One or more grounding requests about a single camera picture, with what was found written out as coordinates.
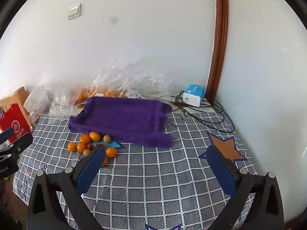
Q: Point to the large mandarin orange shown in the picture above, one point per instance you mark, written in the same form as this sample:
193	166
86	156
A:
104	161

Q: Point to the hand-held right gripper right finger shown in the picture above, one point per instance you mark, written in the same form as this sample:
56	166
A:
220	167

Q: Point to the white translucent plastic bag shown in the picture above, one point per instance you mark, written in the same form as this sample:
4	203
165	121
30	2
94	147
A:
38	99

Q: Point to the purple towel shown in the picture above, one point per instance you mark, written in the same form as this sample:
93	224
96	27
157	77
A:
120	119

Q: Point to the large crumpled clear plastic bag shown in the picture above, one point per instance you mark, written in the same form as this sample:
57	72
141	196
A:
144	76

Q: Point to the red paper bag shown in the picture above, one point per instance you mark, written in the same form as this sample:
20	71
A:
16	122

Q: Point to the wooden chair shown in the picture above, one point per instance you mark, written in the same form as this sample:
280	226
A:
20	94

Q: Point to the small green-brown round fruit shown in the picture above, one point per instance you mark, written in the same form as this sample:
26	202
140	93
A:
107	138
86	152

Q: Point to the small round orange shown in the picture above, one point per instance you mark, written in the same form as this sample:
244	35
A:
81	147
111	152
72	146
85	139

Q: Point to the white wall light switch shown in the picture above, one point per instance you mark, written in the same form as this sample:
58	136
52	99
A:
74	11

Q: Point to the red cherry tomato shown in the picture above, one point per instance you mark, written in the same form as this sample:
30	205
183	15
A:
90	146

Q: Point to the brown wooden door frame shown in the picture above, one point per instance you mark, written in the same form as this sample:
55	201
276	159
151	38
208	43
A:
221	28

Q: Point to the blue and white tissue box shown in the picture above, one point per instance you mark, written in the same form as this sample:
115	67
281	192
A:
193	95

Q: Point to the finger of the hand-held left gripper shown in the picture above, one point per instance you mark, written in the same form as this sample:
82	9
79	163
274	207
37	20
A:
6	134
21	143

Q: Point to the clear plastic bag with oranges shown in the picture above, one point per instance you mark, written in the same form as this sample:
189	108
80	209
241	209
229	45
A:
96	87

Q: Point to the oval yellow-orange kumquat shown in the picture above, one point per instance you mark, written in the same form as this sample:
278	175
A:
94	136

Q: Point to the grey checked tablecloth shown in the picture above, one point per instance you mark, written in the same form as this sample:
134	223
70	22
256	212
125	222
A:
153	172

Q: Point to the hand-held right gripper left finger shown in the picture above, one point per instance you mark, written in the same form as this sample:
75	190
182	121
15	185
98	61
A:
90	170

